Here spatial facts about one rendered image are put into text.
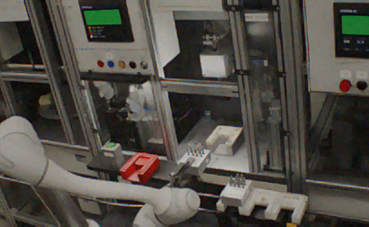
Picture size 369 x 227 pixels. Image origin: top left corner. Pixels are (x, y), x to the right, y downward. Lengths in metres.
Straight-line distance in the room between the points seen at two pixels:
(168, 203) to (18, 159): 0.52
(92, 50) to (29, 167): 0.85
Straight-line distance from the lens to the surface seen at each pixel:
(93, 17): 2.15
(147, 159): 2.33
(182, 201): 1.65
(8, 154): 1.57
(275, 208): 2.03
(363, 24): 1.70
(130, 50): 2.13
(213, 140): 2.33
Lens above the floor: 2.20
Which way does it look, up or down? 28 degrees down
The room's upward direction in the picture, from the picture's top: 11 degrees counter-clockwise
